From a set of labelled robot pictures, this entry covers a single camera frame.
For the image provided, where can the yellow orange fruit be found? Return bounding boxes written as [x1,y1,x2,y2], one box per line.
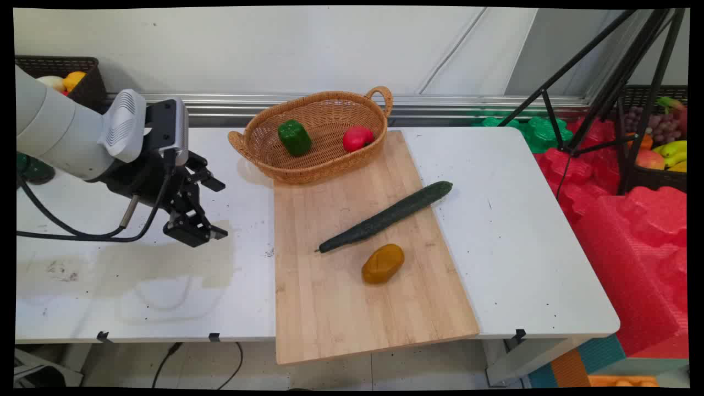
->
[62,70,87,93]

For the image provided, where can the dark green cucumber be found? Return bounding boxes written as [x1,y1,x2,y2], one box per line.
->
[315,180,454,255]

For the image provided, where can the small dark woven basket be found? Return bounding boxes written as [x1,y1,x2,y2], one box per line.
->
[15,55,108,112]

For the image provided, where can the green foam mat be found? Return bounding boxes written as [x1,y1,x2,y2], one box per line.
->
[472,112,574,154]

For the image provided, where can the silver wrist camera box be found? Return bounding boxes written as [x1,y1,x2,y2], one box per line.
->
[145,97,190,167]

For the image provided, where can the black floor cable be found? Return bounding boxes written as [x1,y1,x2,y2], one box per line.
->
[151,342,183,389]
[217,342,244,391]

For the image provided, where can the small orange fruit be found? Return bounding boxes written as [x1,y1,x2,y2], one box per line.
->
[626,131,655,151]

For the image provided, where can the oval wicker basket with handles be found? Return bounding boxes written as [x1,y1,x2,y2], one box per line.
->
[228,86,394,185]

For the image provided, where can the small red foam mat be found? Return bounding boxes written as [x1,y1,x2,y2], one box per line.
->
[532,115,626,223]

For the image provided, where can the large red foam mat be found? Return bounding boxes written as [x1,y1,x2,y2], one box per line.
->
[571,185,689,359]

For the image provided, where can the orange foam mat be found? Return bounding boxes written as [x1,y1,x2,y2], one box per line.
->
[549,348,661,389]

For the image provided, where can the dark green round object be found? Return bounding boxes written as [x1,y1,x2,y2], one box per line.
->
[16,152,56,185]

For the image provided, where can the red apple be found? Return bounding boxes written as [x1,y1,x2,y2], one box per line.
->
[342,125,375,153]

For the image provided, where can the black tripod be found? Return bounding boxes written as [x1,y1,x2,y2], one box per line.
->
[497,8,689,196]

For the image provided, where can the black cable with metal plug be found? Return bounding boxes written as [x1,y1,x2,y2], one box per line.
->
[18,172,141,238]

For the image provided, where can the white table leg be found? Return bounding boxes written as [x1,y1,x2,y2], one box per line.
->
[486,336,590,387]

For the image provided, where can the green bell pepper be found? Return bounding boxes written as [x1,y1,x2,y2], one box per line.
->
[277,119,313,157]

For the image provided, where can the aluminium wall rail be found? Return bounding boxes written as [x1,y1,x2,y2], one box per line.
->
[104,92,593,119]

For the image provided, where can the purple grape bunch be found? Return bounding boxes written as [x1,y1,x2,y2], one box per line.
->
[624,105,683,145]

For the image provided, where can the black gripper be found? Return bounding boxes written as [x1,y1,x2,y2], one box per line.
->
[102,147,229,249]

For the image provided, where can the green and red vegetable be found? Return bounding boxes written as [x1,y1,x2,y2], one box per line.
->
[656,96,689,123]

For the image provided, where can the teal foam mat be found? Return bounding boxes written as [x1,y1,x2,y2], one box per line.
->
[527,333,628,389]

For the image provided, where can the wooden cutting board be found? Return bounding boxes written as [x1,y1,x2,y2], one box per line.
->
[273,130,481,366]

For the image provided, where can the large dark woven basket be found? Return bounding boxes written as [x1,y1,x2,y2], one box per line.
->
[615,84,689,194]

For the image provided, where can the long black robot cable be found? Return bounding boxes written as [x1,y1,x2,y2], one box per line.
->
[16,150,178,244]

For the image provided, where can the pink orange peach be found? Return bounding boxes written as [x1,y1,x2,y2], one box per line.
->
[635,149,667,171]

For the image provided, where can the pale peach fruit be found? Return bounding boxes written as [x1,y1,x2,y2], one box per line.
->
[36,75,67,94]

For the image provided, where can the yellow green bananas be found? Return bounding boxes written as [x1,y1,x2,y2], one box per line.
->
[652,140,689,173]

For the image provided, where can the brown potato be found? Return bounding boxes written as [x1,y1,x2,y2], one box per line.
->
[361,243,406,285]

